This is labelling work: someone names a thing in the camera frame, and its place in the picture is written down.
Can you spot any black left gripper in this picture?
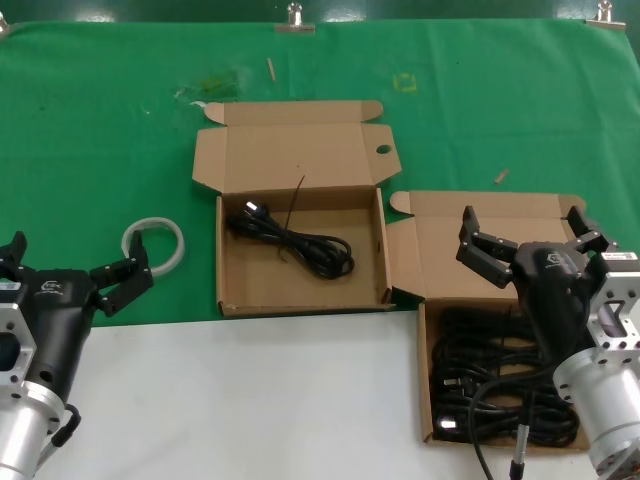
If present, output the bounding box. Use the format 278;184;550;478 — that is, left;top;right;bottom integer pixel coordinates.
0;231;155;406

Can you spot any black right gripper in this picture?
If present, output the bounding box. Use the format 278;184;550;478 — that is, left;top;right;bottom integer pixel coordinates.
454;204;620;369

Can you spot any black power cable with tie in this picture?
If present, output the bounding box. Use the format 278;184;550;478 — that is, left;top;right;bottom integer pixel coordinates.
224;174;357;281

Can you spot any open cardboard box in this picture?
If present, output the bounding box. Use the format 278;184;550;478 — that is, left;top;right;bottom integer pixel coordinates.
191;99;403;319
386;189;609;454

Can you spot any clear tape roll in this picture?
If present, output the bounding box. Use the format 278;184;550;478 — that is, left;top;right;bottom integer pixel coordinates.
122;216;187;277

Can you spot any green table cloth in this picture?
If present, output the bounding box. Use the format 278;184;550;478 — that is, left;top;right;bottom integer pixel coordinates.
0;18;640;331

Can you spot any silver binder clip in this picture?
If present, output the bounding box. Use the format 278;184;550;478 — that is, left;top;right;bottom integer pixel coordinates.
274;2;317;35
585;1;627;30

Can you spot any clear plastic wrapper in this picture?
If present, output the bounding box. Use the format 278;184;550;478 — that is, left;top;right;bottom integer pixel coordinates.
173;67;251;101

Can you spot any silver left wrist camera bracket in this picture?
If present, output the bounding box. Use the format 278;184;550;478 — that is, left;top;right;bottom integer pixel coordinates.
0;299;39;401

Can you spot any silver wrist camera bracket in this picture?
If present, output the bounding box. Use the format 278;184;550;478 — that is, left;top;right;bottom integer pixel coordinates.
587;252;640;371
0;299;39;401

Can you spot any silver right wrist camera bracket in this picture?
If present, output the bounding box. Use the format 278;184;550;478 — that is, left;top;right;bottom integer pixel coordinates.
587;252;640;371

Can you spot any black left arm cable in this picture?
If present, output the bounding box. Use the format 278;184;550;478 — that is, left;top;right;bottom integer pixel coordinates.
49;403;82;448

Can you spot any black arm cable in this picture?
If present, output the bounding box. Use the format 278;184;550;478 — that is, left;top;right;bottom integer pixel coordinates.
469;367;559;480
49;403;82;448

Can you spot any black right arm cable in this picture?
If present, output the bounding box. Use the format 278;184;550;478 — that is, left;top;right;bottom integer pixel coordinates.
469;367;559;480

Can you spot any silver cable connector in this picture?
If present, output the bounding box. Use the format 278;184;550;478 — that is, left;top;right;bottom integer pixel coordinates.
507;423;529;480

